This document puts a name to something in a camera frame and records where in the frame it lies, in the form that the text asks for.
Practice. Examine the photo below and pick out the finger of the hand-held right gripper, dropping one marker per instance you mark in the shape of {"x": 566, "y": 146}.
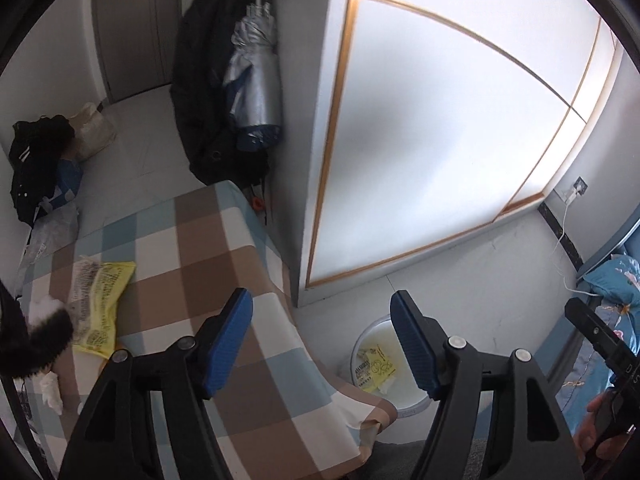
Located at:
{"x": 582, "y": 317}

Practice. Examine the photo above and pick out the beige paper bag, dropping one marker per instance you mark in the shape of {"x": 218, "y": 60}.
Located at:
{"x": 95, "y": 132}

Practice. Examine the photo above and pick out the black clothes pile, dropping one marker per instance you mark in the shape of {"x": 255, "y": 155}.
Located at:
{"x": 35, "y": 170}

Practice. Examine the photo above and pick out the white tissue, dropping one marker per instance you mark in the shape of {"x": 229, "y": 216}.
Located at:
{"x": 50, "y": 390}

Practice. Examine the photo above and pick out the table with checked tablecloth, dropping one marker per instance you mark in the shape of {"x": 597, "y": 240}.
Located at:
{"x": 210, "y": 240}

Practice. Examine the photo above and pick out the blue box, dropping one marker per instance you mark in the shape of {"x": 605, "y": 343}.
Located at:
{"x": 70, "y": 180}

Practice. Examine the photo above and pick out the grey plastic bag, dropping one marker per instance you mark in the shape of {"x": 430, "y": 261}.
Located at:
{"x": 55, "y": 230}

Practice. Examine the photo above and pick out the person's right hand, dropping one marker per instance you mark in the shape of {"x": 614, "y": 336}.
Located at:
{"x": 587, "y": 425}

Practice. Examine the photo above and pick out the white foam piece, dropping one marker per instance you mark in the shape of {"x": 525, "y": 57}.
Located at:
{"x": 42, "y": 305}

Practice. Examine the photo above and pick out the black orange stand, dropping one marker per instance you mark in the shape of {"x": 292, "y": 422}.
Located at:
{"x": 257, "y": 203}

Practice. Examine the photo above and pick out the silver folded umbrella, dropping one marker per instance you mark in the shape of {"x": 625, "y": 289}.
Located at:
{"x": 250, "y": 85}

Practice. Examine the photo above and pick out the grey door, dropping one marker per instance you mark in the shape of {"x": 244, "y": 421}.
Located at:
{"x": 135, "y": 20}

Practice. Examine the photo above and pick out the small yellow printed wrapper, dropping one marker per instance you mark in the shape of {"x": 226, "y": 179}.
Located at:
{"x": 105, "y": 305}

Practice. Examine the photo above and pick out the blue floral bedding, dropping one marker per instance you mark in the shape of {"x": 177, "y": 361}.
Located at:
{"x": 615, "y": 270}

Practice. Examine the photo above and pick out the frosted sliding door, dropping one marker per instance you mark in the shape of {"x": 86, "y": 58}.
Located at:
{"x": 450, "y": 135}

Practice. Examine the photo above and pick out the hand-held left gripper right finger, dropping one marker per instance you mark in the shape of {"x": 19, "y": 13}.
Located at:
{"x": 415, "y": 345}

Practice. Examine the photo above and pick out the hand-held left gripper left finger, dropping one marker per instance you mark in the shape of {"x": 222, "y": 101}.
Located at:
{"x": 227, "y": 345}

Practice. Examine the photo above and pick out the wall socket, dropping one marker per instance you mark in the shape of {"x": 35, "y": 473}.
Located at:
{"x": 580, "y": 187}

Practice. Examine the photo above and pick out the black hanging jacket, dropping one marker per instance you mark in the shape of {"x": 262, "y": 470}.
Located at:
{"x": 200, "y": 85}

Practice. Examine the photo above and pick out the white plastic bucket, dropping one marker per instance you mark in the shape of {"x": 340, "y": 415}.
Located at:
{"x": 367, "y": 337}

